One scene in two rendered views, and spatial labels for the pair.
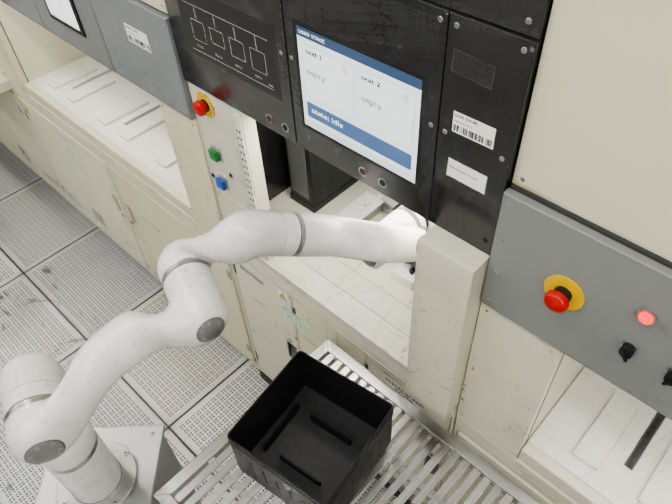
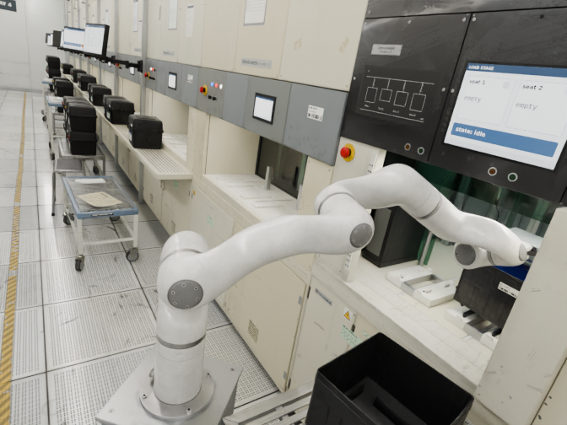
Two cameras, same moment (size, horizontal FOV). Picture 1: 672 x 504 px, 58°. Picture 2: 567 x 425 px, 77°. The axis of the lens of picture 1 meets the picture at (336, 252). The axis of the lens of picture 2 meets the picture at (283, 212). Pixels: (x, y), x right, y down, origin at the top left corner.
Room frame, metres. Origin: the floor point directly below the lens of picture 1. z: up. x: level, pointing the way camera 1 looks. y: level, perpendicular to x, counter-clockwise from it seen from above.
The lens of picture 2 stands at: (-0.08, 0.32, 1.56)
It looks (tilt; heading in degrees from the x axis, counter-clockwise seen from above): 20 degrees down; 8
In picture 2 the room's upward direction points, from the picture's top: 9 degrees clockwise
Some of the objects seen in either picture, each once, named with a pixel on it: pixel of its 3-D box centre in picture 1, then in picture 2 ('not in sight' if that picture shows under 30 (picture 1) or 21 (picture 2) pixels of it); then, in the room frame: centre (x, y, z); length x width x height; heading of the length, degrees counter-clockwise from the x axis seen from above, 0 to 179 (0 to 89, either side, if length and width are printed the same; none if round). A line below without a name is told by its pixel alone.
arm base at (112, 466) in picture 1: (84, 464); (179, 361); (0.61, 0.61, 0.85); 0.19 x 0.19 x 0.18
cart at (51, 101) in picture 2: not in sight; (65, 126); (4.70, 4.42, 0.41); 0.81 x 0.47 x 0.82; 44
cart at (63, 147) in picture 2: not in sight; (81, 164); (3.70, 3.38, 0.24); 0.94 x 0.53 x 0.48; 44
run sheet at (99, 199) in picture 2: not in sight; (99, 198); (2.33, 2.11, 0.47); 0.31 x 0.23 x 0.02; 65
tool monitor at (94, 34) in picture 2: not in sight; (115, 48); (3.23, 2.59, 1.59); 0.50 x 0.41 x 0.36; 134
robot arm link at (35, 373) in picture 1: (45, 409); (185, 282); (0.64, 0.63, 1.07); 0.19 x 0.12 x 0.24; 25
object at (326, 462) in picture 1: (313, 437); (386, 410); (0.64, 0.08, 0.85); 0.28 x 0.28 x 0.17; 52
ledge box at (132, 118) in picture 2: not in sight; (144, 131); (2.97, 2.12, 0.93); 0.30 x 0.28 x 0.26; 41
